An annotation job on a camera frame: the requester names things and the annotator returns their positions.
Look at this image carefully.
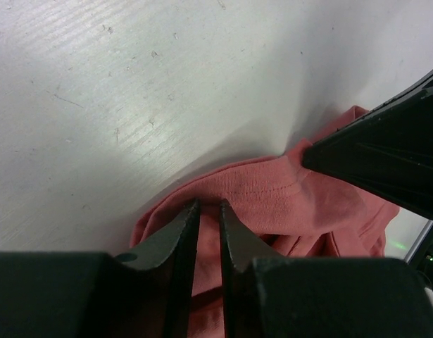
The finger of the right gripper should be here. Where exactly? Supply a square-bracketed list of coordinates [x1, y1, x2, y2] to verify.
[302, 70, 433, 220]

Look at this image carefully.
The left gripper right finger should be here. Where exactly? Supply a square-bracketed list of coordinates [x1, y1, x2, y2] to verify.
[220, 201, 433, 337]

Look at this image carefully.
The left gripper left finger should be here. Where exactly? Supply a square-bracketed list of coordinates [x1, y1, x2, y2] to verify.
[0, 201, 200, 337]

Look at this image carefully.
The pink t shirt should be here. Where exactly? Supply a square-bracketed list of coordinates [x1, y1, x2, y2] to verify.
[128, 104, 401, 338]

